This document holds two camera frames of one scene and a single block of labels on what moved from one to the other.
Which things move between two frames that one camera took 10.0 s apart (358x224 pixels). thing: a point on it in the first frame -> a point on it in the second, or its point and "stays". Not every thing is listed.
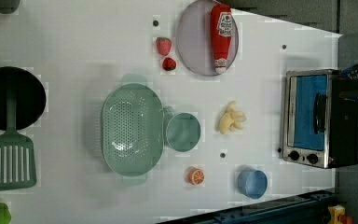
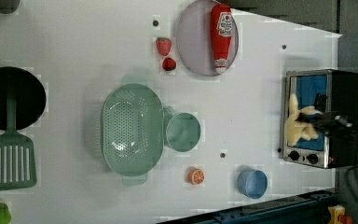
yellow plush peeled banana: (230, 119) -> (296, 130)
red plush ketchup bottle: (221, 29) stays
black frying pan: (0, 85) stays
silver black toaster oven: (320, 129) stays
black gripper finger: (353, 72) -> (317, 119)
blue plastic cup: (252, 184) stays
